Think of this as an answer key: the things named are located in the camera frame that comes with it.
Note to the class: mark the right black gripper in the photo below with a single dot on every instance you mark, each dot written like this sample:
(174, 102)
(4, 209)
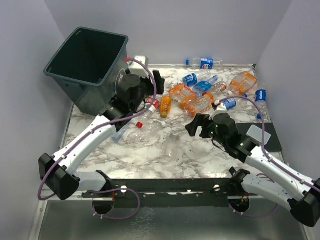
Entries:
(200, 120)

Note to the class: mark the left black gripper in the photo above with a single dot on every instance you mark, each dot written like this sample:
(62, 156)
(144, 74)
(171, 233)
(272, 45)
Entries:
(159, 80)

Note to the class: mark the small orange juice bottle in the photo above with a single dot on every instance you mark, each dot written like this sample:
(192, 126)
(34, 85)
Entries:
(165, 106)

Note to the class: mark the large orange bottle front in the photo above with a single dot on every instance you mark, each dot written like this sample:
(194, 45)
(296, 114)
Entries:
(202, 105)

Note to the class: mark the large orange bottle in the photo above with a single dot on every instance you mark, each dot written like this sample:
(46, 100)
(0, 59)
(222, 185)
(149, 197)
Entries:
(182, 95)
(241, 84)
(202, 105)

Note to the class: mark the red label water bottle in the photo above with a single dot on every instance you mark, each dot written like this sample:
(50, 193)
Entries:
(144, 118)

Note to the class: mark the clear jar silver lid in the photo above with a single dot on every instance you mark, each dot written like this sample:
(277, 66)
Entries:
(171, 145)

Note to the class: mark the crushed clear bottle white cap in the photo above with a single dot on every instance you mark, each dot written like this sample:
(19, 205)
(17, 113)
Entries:
(143, 134)

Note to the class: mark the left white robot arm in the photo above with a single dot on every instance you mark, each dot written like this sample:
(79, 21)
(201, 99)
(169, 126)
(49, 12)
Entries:
(59, 172)

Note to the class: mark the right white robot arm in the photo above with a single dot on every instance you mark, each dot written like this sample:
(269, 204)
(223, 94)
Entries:
(288, 188)

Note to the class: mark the dark green plastic bin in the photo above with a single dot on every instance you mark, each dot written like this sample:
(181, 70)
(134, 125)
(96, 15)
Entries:
(87, 65)

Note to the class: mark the blue label water bottle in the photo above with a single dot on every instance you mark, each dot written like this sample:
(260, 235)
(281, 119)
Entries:
(196, 77)

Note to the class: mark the light blue label bottle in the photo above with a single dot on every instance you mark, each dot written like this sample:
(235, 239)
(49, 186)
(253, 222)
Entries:
(205, 85)

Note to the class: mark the clear bottle red print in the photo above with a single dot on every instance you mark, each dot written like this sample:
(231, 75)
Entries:
(218, 88)

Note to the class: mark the grey rectangular box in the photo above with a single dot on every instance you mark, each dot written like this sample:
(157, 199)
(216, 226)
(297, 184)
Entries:
(257, 135)

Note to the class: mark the Pepsi bottle right edge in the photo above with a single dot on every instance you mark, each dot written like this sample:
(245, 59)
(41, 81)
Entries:
(261, 102)

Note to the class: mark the purple label water bottle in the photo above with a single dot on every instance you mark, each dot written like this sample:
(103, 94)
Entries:
(117, 137)

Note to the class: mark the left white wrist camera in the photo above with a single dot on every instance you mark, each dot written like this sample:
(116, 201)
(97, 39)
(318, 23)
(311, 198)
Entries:
(136, 68)

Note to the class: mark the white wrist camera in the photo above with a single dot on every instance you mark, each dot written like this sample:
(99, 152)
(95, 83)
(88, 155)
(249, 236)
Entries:
(219, 108)
(136, 68)

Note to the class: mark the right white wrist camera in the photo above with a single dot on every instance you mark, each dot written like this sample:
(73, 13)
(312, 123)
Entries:
(219, 108)

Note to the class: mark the Pepsi bottle at back wall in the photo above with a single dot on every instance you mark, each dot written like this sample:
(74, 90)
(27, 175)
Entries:
(204, 63)

